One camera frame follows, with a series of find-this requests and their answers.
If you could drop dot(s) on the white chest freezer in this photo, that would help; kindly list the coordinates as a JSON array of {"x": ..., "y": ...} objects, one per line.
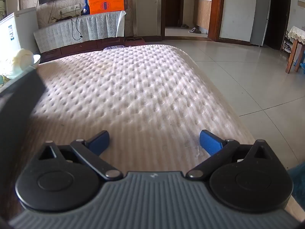
[{"x": 22, "y": 31}]

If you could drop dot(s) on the dark slippers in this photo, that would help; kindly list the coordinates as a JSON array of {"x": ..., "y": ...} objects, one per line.
[{"x": 184, "y": 26}]

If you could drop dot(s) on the dark wooden door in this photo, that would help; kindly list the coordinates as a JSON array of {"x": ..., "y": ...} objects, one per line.
[{"x": 172, "y": 4}]

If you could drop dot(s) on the cream lace tablecloth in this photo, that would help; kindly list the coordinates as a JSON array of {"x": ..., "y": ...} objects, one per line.
[{"x": 297, "y": 34}]

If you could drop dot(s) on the pale slippers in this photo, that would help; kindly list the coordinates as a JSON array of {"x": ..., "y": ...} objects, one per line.
[{"x": 194, "y": 30}]

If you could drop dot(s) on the dark teal cloth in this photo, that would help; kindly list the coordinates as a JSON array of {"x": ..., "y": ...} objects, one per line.
[{"x": 297, "y": 183}]

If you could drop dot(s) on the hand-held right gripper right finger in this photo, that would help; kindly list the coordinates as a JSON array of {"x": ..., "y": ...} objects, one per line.
[{"x": 211, "y": 142}]

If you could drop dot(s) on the white wall socket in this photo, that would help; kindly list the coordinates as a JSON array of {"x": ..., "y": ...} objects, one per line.
[
  {"x": 76, "y": 6},
  {"x": 62, "y": 10}
]

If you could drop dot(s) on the orange wooden door frame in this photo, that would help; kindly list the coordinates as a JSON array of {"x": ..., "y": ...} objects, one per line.
[{"x": 217, "y": 9}]

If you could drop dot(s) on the wooden kitchen cabinet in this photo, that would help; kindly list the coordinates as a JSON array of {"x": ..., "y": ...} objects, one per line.
[{"x": 202, "y": 14}]

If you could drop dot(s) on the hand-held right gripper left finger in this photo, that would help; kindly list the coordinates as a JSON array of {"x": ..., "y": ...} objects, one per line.
[{"x": 100, "y": 141}]

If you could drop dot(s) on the blue glass bottle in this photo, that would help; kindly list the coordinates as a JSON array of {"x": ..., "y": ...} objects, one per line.
[{"x": 85, "y": 9}]

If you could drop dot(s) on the napa cabbage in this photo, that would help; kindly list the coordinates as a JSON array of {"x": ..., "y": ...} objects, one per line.
[{"x": 17, "y": 60}]

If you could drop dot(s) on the dark shoe rack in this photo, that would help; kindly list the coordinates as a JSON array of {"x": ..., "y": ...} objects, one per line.
[{"x": 287, "y": 44}]

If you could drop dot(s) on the dark wooden cabinet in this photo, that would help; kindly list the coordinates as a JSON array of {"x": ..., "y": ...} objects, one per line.
[{"x": 78, "y": 47}]

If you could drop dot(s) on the black power strip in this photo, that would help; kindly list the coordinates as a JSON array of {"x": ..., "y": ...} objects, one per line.
[{"x": 63, "y": 18}]

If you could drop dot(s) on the wooden side table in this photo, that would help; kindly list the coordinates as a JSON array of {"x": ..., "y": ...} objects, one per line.
[{"x": 291, "y": 57}]

